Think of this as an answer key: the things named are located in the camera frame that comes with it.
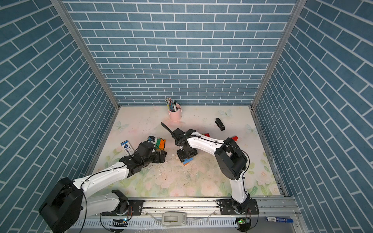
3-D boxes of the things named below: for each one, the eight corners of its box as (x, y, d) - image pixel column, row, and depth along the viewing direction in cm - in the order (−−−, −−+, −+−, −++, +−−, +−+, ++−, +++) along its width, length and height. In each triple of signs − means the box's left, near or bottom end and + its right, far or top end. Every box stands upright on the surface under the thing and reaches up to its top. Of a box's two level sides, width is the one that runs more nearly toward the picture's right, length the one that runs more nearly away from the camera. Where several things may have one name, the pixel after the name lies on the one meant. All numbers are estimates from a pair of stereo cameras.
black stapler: (221, 131, 107) (221, 129, 105) (213, 121, 114) (214, 118, 112) (225, 129, 108) (226, 127, 106) (217, 119, 115) (218, 117, 113)
